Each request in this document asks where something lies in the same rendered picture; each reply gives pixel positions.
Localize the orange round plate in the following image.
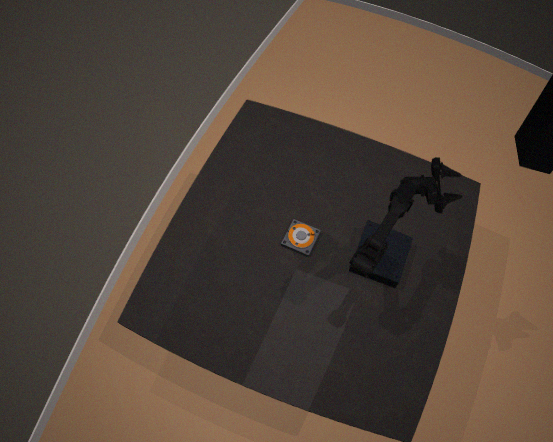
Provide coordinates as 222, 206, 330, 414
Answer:
288, 224, 315, 248

